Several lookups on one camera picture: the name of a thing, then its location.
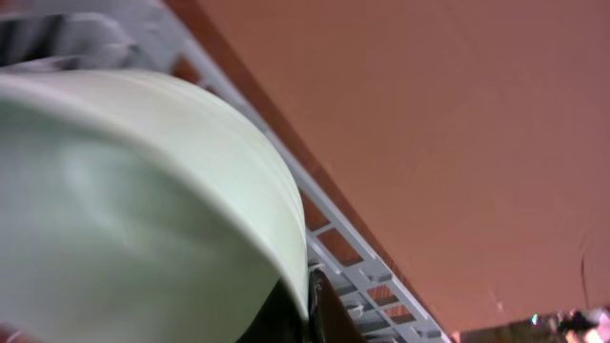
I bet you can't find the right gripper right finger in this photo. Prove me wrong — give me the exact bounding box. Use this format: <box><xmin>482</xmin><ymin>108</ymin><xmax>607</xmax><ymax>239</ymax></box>
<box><xmin>309</xmin><ymin>270</ymin><xmax>366</xmax><ymax>343</ymax></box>

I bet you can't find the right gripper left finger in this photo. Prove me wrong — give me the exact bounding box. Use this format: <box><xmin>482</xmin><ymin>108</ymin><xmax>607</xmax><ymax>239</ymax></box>
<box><xmin>236</xmin><ymin>281</ymin><xmax>303</xmax><ymax>343</ymax></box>

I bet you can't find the light green bowl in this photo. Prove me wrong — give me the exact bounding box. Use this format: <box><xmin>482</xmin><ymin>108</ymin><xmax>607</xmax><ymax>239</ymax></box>
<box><xmin>1</xmin><ymin>71</ymin><xmax>309</xmax><ymax>342</ymax></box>

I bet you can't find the grey dishwasher rack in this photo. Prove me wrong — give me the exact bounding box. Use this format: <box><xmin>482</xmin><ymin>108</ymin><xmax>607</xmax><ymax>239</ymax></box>
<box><xmin>1</xmin><ymin>0</ymin><xmax>447</xmax><ymax>342</ymax></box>

